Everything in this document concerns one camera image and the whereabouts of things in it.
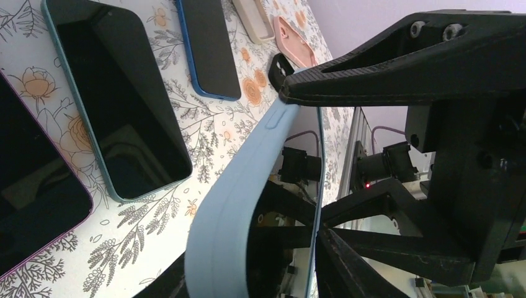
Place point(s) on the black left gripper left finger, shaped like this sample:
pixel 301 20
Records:
pixel 170 284

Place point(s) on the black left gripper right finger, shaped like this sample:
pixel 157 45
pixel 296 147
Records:
pixel 341 272

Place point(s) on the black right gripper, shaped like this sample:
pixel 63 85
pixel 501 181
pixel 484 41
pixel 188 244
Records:
pixel 462 74

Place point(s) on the black phone light blue case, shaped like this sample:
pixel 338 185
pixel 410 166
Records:
pixel 278 249

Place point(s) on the pink phone case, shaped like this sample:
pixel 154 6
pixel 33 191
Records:
pixel 292 44

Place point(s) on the black smartphone from pink case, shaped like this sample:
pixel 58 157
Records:
pixel 208 49

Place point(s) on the beige phone case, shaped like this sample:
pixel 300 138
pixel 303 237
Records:
pixel 255 20

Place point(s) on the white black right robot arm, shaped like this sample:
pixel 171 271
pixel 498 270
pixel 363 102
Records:
pixel 378 164

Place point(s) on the aluminium rail frame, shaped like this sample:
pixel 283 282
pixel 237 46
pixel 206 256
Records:
pixel 353 156

